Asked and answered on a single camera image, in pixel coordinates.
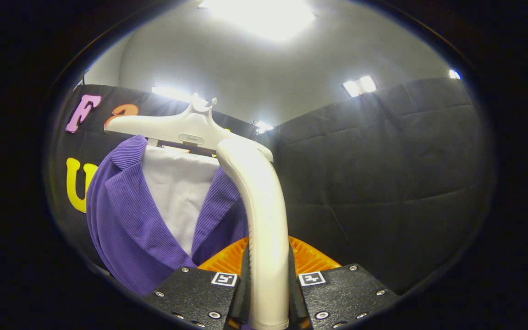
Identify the white shirt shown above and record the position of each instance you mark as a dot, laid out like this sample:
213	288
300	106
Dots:
179	197

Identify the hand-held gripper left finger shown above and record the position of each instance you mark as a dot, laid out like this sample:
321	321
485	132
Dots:
195	295

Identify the double ceiling light panel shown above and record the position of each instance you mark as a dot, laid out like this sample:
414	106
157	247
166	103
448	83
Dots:
359	85

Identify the large ceiling light panel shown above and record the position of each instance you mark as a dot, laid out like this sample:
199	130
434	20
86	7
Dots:
259	16

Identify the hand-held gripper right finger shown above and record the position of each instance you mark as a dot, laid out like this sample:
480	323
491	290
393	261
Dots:
342	295

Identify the black backdrop cloth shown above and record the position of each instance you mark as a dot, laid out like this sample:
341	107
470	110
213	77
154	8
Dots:
383	183

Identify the white plastic clothes hanger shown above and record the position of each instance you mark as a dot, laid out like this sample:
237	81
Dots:
177	126

